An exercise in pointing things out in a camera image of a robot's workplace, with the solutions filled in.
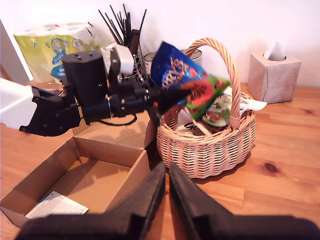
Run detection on thin black stick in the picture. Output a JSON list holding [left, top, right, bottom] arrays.
[[138, 9, 148, 34], [98, 9, 121, 45], [122, 3, 131, 43], [109, 4, 126, 42]]

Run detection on blue Terry's mini eggs bag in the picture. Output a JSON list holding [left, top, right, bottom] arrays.
[[149, 40, 232, 122]]

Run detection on white Galaxy mini eggs bag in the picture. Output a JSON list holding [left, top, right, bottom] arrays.
[[174, 106, 211, 137], [201, 109, 232, 129], [212, 86, 269, 119]]

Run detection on beige cube tissue box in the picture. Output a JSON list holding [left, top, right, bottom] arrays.
[[247, 52, 302, 105]]

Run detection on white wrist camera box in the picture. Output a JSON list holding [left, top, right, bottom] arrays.
[[107, 43, 136, 86]]

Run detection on tin can white label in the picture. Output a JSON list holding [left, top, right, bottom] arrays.
[[143, 51, 159, 76]]

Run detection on tin can dark red label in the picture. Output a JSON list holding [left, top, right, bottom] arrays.
[[180, 48, 203, 66]]

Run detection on white tissue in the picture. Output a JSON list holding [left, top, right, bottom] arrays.
[[262, 41, 287, 62]]

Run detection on wire utensil holder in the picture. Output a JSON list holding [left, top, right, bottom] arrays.
[[119, 46, 151, 84]]

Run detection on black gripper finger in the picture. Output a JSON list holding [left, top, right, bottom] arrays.
[[101, 161, 167, 240], [169, 161, 235, 240]]

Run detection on woven wicker basket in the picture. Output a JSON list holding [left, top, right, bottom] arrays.
[[156, 37, 257, 180]]

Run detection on dark brown flat utensil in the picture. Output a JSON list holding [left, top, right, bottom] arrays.
[[129, 29, 142, 56]]

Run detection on white printed paper leaflet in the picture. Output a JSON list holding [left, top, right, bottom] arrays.
[[24, 191, 90, 220]]

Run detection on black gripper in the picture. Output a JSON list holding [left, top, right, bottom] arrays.
[[109, 79, 193, 127]]

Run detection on open brown cardboard box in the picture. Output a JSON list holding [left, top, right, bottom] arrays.
[[0, 109, 159, 229]]

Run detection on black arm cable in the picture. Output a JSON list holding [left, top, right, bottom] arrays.
[[99, 113, 139, 127]]

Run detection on kitchen towel roll pack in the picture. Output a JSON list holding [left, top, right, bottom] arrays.
[[12, 21, 101, 85]]

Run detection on white carton box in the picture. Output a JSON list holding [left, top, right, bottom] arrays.
[[100, 41, 118, 76]]

